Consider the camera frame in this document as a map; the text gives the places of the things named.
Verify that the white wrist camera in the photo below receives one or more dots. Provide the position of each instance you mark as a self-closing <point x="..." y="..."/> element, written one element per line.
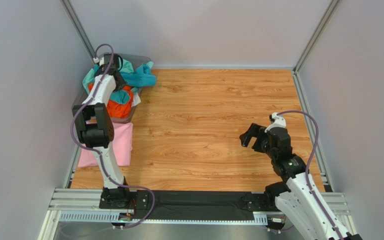
<point x="277" y="121"/>
<point x="99" y="61"/>

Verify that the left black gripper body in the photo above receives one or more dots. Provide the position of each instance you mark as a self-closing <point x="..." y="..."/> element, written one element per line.
<point x="122" y="83"/>

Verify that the dark teal t shirt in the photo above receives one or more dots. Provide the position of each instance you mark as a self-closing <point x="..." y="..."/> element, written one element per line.
<point x="138" y="78"/>

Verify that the black base cloth strip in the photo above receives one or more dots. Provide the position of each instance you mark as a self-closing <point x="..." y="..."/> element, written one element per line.
<point x="206" y="205"/>

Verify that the white cloth in bin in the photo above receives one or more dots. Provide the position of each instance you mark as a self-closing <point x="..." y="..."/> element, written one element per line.
<point x="136" y="100"/>

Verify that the aluminium frame rail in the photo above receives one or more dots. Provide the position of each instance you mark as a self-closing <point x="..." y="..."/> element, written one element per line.
<point x="74" y="214"/>

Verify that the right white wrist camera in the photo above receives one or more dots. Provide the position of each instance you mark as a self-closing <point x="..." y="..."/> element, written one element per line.
<point x="277" y="121"/>

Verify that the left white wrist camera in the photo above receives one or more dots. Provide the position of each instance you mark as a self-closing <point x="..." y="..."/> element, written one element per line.
<point x="99" y="61"/>

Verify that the orange t shirt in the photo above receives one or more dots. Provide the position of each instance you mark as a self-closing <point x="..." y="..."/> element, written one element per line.
<point x="120" y="103"/>

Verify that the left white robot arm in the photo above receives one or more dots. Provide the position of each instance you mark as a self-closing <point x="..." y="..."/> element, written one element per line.
<point x="93" y="130"/>

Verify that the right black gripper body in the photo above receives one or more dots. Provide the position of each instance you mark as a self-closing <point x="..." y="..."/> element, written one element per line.
<point x="256" y="138"/>

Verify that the folded pink t shirt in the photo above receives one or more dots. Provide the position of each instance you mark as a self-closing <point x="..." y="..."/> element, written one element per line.
<point x="122" y="147"/>

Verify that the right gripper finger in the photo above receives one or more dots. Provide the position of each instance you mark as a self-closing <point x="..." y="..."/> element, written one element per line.
<point x="255" y="129"/>
<point x="245" y="138"/>

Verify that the light mint t shirt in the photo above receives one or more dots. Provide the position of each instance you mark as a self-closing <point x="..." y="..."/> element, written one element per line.
<point x="126" y="70"/>

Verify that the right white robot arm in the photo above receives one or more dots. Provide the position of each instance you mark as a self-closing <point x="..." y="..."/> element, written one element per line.
<point x="296" y="196"/>

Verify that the clear plastic bin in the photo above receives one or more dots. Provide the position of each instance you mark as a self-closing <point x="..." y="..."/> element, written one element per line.
<point x="136" y="61"/>

